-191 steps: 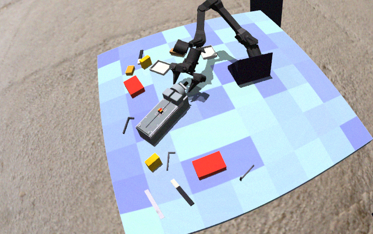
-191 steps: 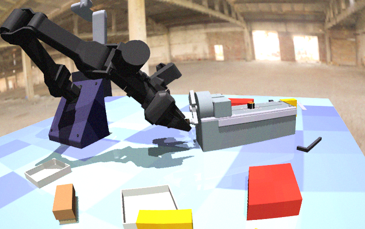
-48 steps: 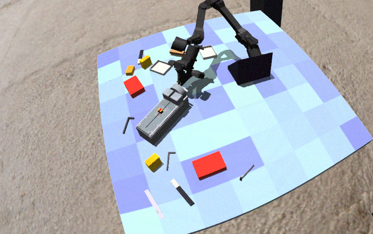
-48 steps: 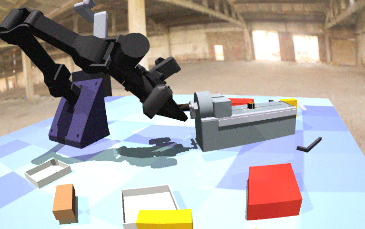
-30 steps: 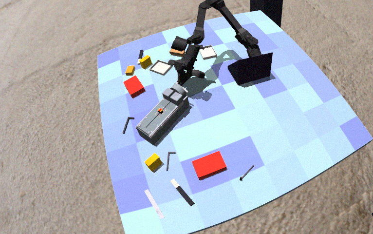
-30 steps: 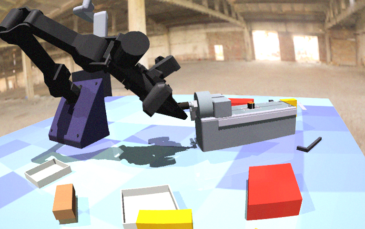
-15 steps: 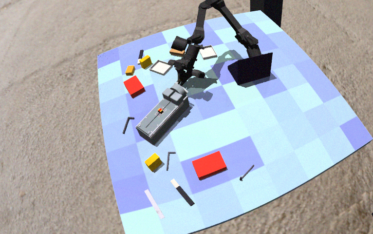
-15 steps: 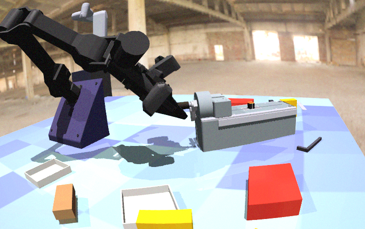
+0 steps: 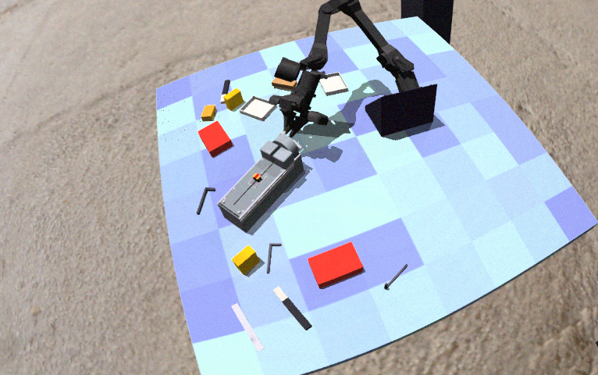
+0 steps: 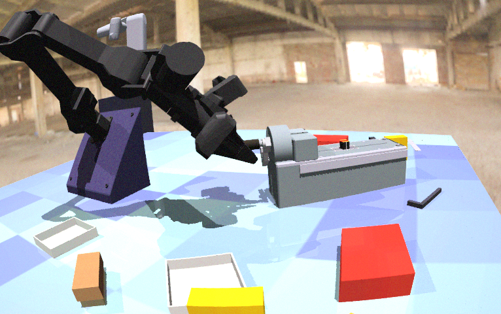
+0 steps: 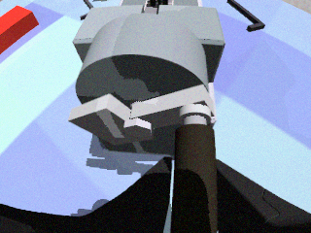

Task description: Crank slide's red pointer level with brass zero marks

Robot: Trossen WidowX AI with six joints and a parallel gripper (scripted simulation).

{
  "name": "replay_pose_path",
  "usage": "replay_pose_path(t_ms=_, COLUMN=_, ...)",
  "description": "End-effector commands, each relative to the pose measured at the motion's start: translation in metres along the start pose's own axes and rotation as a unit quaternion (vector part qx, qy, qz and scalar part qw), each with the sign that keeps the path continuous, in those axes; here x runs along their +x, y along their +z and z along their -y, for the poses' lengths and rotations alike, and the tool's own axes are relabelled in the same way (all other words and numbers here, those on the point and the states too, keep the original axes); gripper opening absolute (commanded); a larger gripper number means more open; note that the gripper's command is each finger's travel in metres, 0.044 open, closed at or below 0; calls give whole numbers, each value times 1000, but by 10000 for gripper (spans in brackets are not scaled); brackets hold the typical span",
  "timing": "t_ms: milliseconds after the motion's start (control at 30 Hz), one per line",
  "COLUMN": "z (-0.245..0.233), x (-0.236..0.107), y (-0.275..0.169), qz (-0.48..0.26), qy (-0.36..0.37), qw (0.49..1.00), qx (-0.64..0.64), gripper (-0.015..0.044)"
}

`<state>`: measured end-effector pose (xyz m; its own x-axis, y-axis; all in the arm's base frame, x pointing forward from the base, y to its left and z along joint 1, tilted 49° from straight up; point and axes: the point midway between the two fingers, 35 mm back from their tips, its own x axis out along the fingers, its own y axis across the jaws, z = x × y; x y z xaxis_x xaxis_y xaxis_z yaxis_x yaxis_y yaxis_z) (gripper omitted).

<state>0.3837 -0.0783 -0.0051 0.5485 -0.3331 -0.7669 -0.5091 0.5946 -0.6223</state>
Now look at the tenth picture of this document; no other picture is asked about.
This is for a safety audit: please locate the red block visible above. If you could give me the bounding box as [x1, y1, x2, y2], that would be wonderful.
[339, 224, 415, 302]
[314, 134, 349, 146]

